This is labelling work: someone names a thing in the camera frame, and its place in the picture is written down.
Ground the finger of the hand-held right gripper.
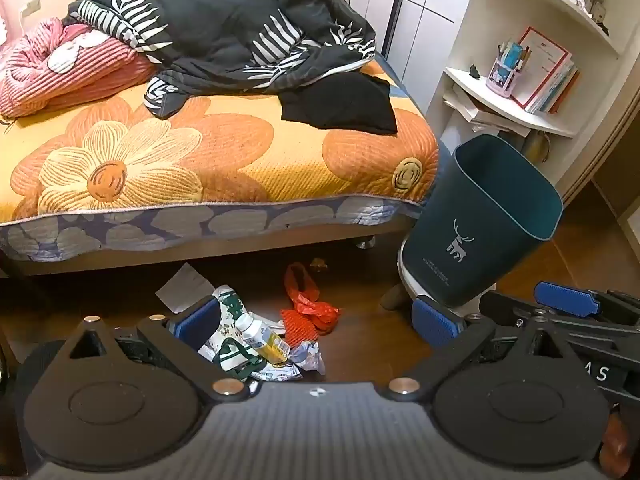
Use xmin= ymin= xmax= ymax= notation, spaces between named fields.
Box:
xmin=534 ymin=281 xmax=640 ymax=321
xmin=481 ymin=290 xmax=640 ymax=350

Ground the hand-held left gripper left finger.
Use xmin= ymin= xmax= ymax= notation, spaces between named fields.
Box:
xmin=65 ymin=296 xmax=251 ymax=403

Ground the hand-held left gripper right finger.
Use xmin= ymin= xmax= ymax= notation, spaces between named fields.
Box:
xmin=387 ymin=296 xmax=568 ymax=402

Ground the green white wrapper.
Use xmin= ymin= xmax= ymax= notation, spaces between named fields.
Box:
xmin=197 ymin=285 xmax=301 ymax=381

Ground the small yellow white bottle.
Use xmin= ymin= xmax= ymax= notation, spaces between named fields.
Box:
xmin=235 ymin=312 xmax=291 ymax=365

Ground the red foam mesh net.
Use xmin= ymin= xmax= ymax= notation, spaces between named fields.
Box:
xmin=284 ymin=261 xmax=343 ymax=321
xmin=280 ymin=307 xmax=331 ymax=352

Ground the teal deer print trash bin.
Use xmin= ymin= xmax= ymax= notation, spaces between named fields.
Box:
xmin=402 ymin=135 xmax=565 ymax=307

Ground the silver foil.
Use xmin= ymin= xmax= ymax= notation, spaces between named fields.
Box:
xmin=287 ymin=340 xmax=327 ymax=376

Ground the white paper sheet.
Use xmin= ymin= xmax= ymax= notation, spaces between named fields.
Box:
xmin=155 ymin=262 xmax=217 ymax=312

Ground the olive bag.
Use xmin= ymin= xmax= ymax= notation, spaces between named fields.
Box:
xmin=520 ymin=130 xmax=553 ymax=163

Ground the bed with orange floral sheet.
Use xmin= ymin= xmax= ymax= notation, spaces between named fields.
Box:
xmin=0 ymin=55 xmax=443 ymax=278

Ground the white corner shelf unit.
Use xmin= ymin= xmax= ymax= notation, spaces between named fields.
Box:
xmin=425 ymin=0 xmax=640 ymax=201

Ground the stack of papers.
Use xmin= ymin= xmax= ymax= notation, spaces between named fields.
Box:
xmin=442 ymin=82 xmax=532 ymax=137

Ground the row of books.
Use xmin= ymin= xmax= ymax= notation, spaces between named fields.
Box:
xmin=525 ymin=60 xmax=581 ymax=115

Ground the pink pen holder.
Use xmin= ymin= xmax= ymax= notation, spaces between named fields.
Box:
xmin=486 ymin=40 xmax=531 ymax=98

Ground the black cloth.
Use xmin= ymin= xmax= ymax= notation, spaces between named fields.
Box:
xmin=280 ymin=74 xmax=398 ymax=136

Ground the red bordered certificate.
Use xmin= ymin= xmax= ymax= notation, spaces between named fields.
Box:
xmin=510 ymin=26 xmax=573 ymax=111

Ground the white door wardrobe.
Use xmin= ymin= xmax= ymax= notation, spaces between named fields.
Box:
xmin=345 ymin=0 xmax=483 ymax=116

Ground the pink striped blanket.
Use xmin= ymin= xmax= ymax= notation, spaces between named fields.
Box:
xmin=0 ymin=16 xmax=156 ymax=118

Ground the dark leaf print duvet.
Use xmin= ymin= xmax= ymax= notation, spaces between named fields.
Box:
xmin=67 ymin=0 xmax=377 ymax=120

